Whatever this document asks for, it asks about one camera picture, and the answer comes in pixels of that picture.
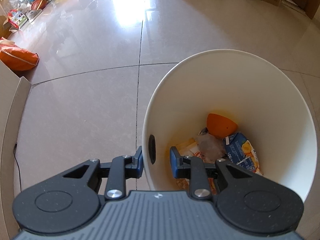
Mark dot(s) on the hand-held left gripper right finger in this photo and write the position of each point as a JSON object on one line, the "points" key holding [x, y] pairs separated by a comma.
{"points": [[173, 162]]}

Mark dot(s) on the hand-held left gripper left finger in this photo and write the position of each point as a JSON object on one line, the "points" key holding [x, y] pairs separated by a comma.
{"points": [[139, 162]]}

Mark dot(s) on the orange bowl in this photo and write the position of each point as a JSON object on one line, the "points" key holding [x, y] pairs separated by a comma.
{"points": [[220, 125]]}

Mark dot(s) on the blue juice carton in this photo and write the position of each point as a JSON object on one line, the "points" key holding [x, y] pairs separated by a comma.
{"points": [[243, 152]]}

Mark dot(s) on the white trash bin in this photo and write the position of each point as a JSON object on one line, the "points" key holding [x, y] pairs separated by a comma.
{"points": [[225, 85]]}

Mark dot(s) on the white cardboard panel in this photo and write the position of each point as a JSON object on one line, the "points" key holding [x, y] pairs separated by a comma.
{"points": [[8, 130]]}

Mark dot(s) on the orange bag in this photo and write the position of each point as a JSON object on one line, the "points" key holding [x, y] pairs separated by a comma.
{"points": [[17, 57]]}

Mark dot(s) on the grey slipper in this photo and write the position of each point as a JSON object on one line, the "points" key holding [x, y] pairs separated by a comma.
{"points": [[34, 15]]}

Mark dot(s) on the basketball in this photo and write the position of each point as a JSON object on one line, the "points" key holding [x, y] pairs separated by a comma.
{"points": [[38, 4]]}

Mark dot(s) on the colourful printed box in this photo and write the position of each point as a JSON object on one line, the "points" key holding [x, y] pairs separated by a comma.
{"points": [[17, 18]]}

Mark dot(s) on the wooden cabinet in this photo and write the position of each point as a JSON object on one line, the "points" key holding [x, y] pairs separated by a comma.
{"points": [[3, 5]]}

